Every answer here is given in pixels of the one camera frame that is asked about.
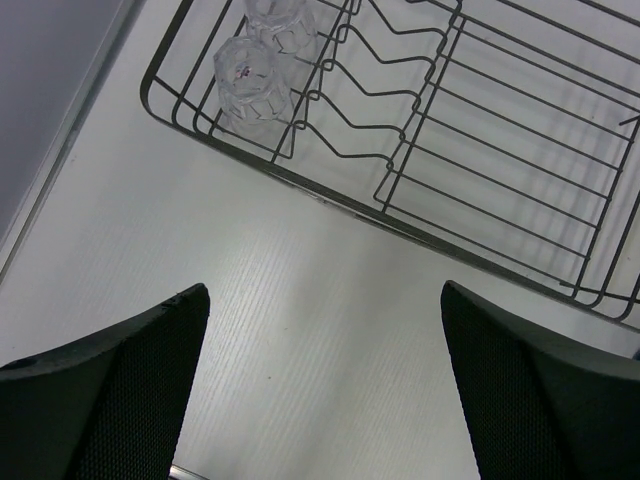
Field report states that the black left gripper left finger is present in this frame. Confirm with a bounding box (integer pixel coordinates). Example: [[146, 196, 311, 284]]
[[1, 283, 210, 479]]

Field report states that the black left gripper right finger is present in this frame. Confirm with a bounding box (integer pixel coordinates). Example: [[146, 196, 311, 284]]
[[440, 281, 639, 479]]

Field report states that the clear glass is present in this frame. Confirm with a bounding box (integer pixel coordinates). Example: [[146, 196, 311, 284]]
[[214, 36, 293, 138], [244, 0, 317, 62]]

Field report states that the grey wire dish rack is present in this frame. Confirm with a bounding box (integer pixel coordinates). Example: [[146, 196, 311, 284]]
[[140, 1, 639, 329]]

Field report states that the aluminium frame rail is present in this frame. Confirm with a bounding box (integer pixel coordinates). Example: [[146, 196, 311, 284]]
[[1, 1, 144, 276]]

